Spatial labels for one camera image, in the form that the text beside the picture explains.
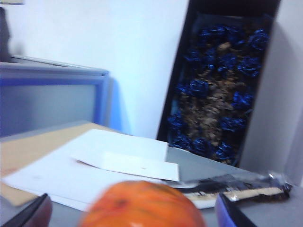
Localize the grey framed office partition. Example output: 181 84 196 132
0 54 111 138

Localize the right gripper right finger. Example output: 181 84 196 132
214 192 258 227

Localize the black cutlery plastic packet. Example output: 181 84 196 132
163 170 294 210

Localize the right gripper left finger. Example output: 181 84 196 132
0 192 53 227

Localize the large white paper sheet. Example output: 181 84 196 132
2 129 169 212

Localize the orange fruit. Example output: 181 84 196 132
78 179 207 227

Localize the small white envelope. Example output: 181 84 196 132
69 151 181 183

